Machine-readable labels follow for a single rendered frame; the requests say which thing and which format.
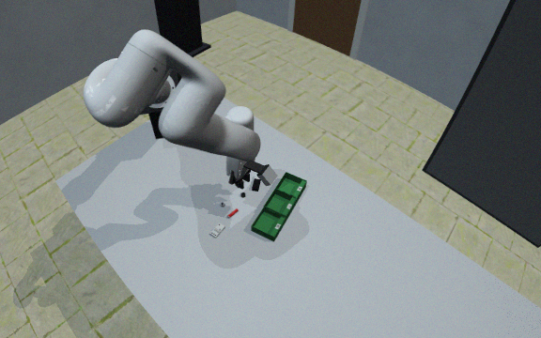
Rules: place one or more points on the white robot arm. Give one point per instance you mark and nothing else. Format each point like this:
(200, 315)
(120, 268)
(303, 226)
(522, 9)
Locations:
(187, 118)

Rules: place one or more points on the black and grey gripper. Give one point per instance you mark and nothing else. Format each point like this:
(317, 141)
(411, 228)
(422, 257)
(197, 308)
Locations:
(240, 173)

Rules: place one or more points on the white domino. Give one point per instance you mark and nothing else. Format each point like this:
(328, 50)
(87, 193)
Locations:
(217, 230)

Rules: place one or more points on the green three-compartment bin rack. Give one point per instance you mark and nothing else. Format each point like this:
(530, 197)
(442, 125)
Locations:
(279, 206)

